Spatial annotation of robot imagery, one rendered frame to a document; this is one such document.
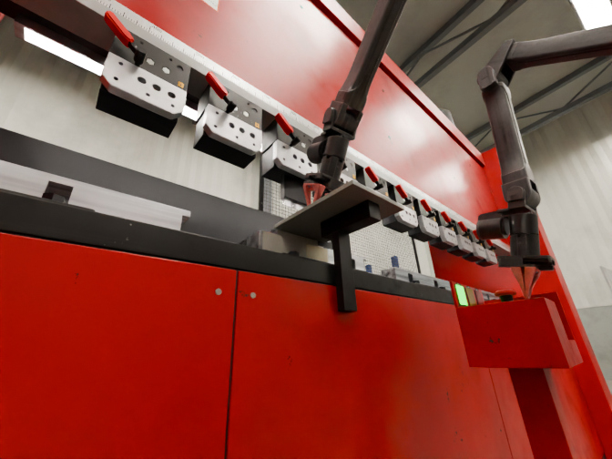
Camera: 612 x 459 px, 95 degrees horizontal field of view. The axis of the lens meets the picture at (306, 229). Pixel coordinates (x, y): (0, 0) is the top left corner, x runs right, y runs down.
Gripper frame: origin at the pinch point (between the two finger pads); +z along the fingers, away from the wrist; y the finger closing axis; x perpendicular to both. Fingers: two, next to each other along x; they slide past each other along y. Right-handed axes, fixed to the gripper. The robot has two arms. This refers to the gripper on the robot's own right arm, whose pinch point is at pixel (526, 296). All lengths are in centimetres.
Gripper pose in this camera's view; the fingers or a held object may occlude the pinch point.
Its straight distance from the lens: 85.0
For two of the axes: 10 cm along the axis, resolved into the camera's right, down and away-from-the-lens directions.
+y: -6.7, 0.8, 7.4
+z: -1.2, 9.7, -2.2
